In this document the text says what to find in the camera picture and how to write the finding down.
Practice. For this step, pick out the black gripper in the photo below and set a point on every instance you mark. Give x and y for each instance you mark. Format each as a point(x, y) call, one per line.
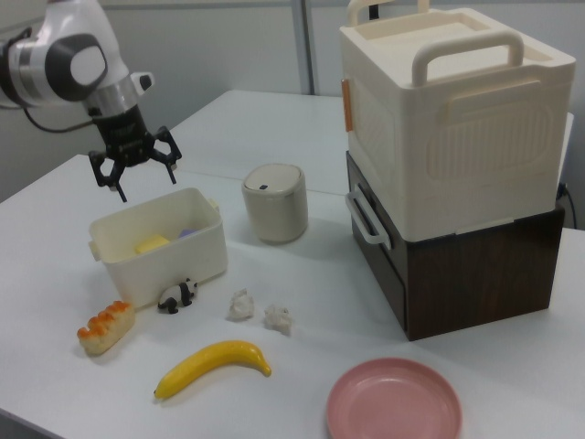
point(125, 135)

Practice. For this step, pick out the purple cube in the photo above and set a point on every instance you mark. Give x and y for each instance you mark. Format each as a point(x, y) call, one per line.
point(187, 233)

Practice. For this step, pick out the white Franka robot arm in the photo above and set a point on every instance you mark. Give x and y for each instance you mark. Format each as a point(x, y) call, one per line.
point(68, 59)

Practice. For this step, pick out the yellow cube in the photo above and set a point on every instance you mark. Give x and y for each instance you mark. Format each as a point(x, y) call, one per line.
point(151, 243)

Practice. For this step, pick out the cream open plastic box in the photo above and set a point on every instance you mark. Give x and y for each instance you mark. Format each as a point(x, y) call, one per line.
point(169, 270)

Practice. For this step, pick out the panda toy figure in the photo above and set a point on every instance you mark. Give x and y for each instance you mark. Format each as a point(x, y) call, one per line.
point(177, 297)

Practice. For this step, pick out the beige lidded trash can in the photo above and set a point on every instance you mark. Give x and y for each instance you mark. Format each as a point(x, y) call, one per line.
point(276, 206)

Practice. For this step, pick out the orange-topped toy bread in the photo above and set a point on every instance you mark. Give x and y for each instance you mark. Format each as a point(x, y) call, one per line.
point(107, 327)

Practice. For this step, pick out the crumpled white paper ball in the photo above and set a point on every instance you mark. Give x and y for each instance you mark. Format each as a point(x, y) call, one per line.
point(278, 318)
point(241, 305)

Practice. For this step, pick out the copper latch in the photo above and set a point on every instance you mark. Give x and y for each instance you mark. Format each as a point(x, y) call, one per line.
point(347, 105)

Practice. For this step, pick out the yellow banana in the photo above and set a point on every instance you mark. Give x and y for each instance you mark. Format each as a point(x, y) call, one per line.
point(205, 368)

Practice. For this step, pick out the pink round plate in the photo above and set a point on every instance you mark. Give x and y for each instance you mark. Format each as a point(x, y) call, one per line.
point(393, 402)

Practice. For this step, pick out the dark wooden drawer cabinet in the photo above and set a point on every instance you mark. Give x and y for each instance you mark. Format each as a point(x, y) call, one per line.
point(475, 283)

